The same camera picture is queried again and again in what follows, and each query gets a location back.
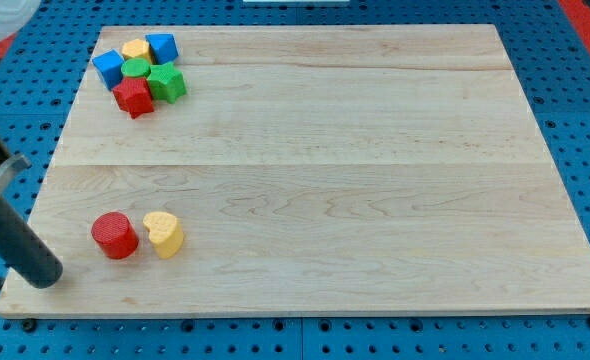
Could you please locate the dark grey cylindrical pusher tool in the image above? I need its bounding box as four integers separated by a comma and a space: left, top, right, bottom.
0, 198, 63, 289

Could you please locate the red star block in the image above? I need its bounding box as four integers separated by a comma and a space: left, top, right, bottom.
112, 77, 154, 119

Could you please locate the green star block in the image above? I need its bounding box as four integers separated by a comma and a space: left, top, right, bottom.
147, 62, 187, 104

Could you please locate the red cylinder block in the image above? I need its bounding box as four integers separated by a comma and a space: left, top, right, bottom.
91, 212, 139, 259

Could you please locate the blue cube block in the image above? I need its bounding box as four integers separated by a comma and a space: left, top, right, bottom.
92, 49, 124, 91

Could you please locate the yellow heart block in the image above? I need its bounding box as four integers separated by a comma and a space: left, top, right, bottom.
143, 211, 184, 259

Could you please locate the green cylinder block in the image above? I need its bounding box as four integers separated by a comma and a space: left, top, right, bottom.
120, 58, 151, 78

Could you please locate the yellow hexagon block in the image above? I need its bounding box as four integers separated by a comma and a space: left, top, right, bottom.
120, 38, 154, 64

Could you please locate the blue triangle block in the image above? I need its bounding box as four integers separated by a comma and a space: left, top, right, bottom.
145, 33, 179, 64

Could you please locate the wooden board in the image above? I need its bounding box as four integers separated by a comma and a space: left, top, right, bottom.
0, 24, 590, 319

